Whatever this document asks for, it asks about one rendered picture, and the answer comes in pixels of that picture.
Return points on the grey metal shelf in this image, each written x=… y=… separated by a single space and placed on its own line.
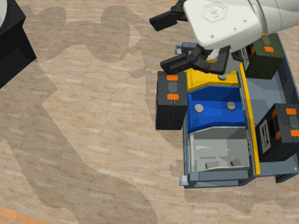
x=263 y=94

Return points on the blue bin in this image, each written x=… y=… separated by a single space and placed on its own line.
x=214 y=100

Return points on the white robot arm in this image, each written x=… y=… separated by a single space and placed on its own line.
x=276 y=15

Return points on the yellow open bin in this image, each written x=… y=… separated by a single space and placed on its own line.
x=197 y=79

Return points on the yellow flat bar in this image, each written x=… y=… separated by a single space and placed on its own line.
x=251 y=121

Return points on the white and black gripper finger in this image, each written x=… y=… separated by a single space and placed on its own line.
x=169 y=18
x=197 y=60

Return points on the grey open bin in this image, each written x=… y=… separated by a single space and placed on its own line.
x=218 y=143

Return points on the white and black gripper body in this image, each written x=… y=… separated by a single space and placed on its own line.
x=218 y=23

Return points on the grey metal disc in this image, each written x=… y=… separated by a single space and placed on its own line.
x=222 y=77
x=198 y=108
x=230 y=106

